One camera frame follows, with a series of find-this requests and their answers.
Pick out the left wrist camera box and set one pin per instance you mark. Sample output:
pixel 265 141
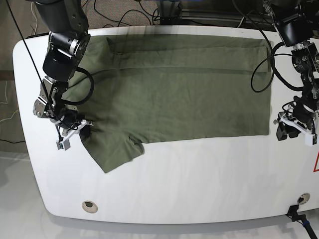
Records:
pixel 311 139

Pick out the left table grommet hole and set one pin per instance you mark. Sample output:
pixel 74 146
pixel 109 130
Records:
pixel 89 207

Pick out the black clamp with cable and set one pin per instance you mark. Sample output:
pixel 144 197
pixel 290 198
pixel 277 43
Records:
pixel 302 219

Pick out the olive green T-shirt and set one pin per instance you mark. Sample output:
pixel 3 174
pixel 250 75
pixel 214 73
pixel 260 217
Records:
pixel 169 87

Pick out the right table grommet hole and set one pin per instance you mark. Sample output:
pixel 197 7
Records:
pixel 303 198

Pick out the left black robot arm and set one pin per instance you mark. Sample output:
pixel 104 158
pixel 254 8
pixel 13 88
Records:
pixel 296 21

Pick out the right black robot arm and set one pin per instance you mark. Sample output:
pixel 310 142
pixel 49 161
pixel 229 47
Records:
pixel 67 42

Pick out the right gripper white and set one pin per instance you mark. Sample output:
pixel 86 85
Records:
pixel 81 127

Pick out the aluminium frame base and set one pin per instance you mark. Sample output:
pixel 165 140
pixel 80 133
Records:
pixel 171 12

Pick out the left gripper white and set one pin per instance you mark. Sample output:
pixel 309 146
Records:
pixel 287 125

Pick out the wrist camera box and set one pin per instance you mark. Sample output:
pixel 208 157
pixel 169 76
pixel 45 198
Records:
pixel 63 145
pixel 311 139

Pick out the table grommet hole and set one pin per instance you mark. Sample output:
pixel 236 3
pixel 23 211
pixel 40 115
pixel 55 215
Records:
pixel 89 207
pixel 303 198

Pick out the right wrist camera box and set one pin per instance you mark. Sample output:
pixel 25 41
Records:
pixel 63 145

